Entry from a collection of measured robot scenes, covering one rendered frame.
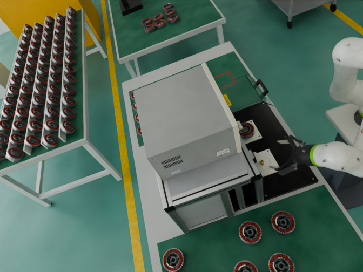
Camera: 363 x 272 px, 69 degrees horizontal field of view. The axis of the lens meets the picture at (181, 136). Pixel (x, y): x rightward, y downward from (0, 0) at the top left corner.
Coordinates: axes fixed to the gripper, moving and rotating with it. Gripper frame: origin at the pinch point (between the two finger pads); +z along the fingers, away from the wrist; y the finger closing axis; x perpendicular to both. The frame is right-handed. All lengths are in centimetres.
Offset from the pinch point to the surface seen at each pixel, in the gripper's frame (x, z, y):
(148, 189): 43, 52, -41
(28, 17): 239, 309, 115
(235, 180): 23.9, -10.6, -21.1
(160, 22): 73, 145, 115
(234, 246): 2, 8, -50
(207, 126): 45.1, -12.5, -5.0
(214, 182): 30.6, -5.9, -25.1
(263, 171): -5.8, 15.2, -7.8
